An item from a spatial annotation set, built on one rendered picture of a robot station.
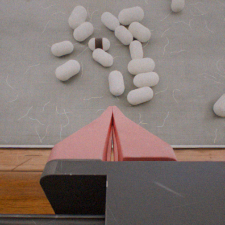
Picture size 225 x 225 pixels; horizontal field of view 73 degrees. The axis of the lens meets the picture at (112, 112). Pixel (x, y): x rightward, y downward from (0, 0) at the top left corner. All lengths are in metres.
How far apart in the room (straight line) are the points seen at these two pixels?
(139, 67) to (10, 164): 0.19
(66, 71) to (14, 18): 0.14
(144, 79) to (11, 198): 0.20
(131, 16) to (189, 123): 0.17
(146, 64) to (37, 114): 0.16
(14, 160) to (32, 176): 0.03
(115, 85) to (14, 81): 0.14
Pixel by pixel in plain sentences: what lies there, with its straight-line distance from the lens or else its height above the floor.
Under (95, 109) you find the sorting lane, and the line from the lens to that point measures 0.21.
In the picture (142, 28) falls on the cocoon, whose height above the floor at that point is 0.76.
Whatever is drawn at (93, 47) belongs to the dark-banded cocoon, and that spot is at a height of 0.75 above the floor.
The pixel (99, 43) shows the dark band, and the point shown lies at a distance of 0.23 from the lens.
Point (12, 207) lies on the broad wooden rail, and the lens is 0.21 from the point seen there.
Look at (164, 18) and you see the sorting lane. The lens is 0.30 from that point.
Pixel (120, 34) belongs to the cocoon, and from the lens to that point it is 0.24.
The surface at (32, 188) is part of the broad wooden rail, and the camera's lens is 0.20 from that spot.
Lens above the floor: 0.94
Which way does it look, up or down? 75 degrees down
